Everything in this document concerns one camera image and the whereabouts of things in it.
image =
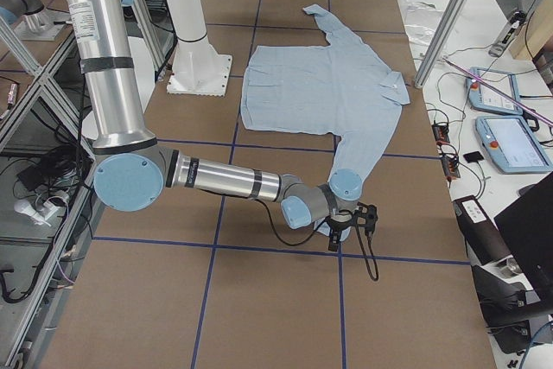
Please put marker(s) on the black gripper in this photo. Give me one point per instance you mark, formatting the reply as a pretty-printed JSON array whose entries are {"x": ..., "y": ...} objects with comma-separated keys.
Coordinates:
[{"x": 336, "y": 228}]

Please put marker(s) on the light blue button-up shirt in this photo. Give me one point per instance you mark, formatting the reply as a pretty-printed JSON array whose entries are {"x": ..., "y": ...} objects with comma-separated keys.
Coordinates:
[{"x": 344, "y": 89}]

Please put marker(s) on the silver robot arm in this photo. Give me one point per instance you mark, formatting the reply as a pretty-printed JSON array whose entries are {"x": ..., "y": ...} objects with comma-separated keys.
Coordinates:
[{"x": 133, "y": 168}]

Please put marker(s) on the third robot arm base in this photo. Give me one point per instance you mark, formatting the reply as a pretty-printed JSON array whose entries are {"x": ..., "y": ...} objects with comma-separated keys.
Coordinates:
[{"x": 36, "y": 22}]

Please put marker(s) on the black monitor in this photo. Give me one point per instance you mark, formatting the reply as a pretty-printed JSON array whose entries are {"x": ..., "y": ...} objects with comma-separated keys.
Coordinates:
[{"x": 526, "y": 228}]

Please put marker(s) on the near blue teach pendant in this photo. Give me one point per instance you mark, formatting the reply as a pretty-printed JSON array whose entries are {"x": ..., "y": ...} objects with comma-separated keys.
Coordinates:
[{"x": 511, "y": 145}]

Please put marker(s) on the blue teach pendant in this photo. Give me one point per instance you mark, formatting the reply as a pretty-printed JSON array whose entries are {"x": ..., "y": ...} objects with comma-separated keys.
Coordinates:
[
  {"x": 482, "y": 98},
  {"x": 511, "y": 145}
]

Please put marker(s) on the far blue teach pendant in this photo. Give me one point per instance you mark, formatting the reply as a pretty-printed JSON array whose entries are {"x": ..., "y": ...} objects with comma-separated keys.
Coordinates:
[{"x": 482, "y": 98}]

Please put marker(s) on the long reach grabber stick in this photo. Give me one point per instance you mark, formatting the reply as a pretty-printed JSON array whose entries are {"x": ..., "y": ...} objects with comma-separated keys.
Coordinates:
[{"x": 478, "y": 79}]

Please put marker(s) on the clear plastic bag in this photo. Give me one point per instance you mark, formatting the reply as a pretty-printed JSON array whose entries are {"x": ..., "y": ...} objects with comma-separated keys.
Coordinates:
[{"x": 420, "y": 23}]

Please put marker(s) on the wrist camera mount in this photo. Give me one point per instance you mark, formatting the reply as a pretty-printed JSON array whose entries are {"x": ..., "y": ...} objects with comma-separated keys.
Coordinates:
[{"x": 366, "y": 217}]

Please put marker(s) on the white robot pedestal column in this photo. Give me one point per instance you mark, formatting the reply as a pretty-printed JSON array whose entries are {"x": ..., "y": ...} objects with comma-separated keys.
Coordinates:
[{"x": 197, "y": 67}]

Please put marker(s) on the aluminium frame post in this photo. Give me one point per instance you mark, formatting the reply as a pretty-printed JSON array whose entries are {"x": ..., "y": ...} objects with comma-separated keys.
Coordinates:
[{"x": 443, "y": 31}]

